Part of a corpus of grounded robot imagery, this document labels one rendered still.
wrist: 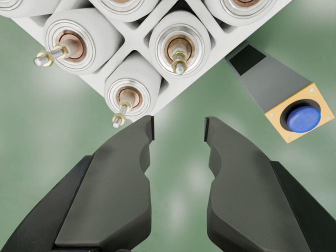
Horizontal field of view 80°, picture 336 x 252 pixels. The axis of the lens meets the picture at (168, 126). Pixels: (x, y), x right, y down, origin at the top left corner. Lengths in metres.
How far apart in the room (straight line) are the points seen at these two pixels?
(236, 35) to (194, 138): 0.40
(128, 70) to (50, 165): 0.67
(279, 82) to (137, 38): 0.25
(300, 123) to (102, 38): 0.32
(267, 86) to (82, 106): 0.55
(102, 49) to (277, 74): 0.28
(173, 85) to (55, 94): 0.43
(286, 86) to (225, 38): 0.14
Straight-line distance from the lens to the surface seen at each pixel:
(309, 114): 0.33
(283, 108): 0.33
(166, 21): 0.33
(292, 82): 0.35
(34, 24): 0.47
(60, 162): 0.92
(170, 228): 1.13
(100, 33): 0.36
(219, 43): 0.41
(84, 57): 0.36
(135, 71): 0.35
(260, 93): 0.37
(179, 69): 0.23
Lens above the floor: 0.57
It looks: 57 degrees down
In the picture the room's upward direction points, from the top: 175 degrees counter-clockwise
